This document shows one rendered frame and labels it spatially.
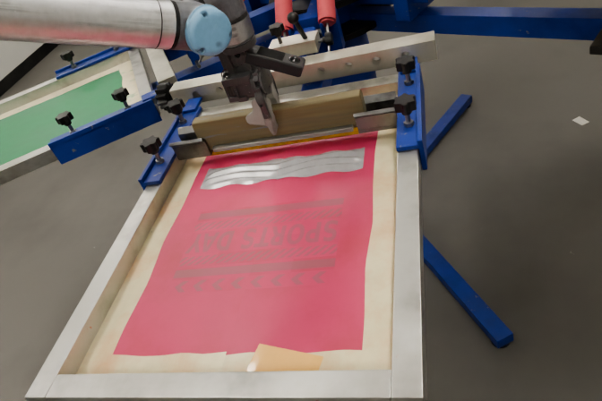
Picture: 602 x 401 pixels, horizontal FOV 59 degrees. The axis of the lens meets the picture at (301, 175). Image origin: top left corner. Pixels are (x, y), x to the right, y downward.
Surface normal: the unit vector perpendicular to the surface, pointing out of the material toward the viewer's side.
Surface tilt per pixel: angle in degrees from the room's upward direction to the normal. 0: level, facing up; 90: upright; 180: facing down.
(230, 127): 90
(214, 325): 0
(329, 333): 0
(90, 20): 85
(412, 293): 0
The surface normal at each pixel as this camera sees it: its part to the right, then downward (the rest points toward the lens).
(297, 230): -0.28, -0.76
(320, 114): -0.15, 0.63
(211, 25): 0.54, 0.38
